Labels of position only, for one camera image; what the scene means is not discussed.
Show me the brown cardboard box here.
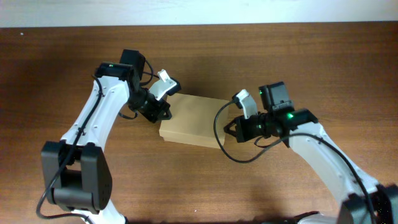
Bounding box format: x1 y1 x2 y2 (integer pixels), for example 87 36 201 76
159 93 228 148

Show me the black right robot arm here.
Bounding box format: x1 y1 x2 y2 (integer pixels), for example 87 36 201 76
223 82 397 224

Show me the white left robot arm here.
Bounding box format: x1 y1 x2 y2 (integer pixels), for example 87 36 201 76
36 49 181 223

